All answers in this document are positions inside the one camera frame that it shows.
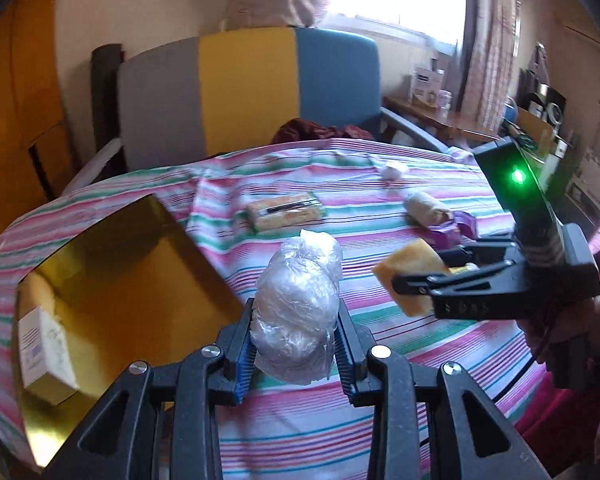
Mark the wooden side desk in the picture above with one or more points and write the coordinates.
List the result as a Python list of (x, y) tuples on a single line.
[(445, 120)]

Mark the dark red cloth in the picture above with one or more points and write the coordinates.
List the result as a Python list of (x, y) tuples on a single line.
[(310, 130)]

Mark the clear plastic bag bundle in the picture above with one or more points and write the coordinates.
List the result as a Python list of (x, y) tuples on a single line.
[(295, 300)]

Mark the white carton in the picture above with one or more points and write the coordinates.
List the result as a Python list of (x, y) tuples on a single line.
[(427, 85)]

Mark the purple packet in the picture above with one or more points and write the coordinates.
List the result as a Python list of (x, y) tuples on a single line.
[(452, 227)]

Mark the small clear cup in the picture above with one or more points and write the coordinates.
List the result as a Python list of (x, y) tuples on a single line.
[(445, 100)]

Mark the striped tablecloth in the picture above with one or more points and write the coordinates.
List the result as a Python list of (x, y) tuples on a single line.
[(365, 205)]

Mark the cardboard box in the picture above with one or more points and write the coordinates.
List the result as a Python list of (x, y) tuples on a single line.
[(535, 132)]

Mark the grey yellow blue chair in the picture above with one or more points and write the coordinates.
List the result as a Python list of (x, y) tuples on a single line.
[(250, 90)]

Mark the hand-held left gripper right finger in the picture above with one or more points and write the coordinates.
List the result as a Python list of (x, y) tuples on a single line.
[(347, 377)]

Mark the yellow sponge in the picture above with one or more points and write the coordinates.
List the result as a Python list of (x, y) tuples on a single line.
[(410, 260)]

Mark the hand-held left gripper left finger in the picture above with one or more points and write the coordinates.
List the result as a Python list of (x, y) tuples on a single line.
[(240, 377)]

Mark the yellow snack packet black stripe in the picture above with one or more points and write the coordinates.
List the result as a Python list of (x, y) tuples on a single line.
[(285, 212)]

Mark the magenta cloth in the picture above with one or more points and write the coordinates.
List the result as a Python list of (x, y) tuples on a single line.
[(570, 420)]

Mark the wooden wardrobe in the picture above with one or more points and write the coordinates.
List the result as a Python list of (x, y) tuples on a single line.
[(20, 85)]

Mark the white tissue pack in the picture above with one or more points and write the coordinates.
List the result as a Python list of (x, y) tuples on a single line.
[(45, 355)]

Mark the gold box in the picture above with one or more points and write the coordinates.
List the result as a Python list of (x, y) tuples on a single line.
[(130, 280)]

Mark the small white wrapped item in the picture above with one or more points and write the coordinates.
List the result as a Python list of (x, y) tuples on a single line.
[(394, 170)]

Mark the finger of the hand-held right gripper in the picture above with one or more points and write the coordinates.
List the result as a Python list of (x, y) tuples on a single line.
[(485, 250), (460, 280)]

